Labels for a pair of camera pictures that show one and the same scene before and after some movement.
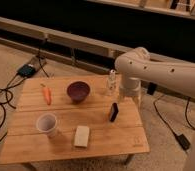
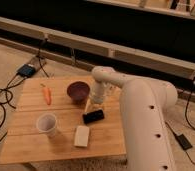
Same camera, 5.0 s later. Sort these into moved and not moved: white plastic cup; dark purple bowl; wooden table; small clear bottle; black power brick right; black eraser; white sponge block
Moved: black eraser
Not moved: wooden table; white sponge block; black power brick right; dark purple bowl; small clear bottle; white plastic cup
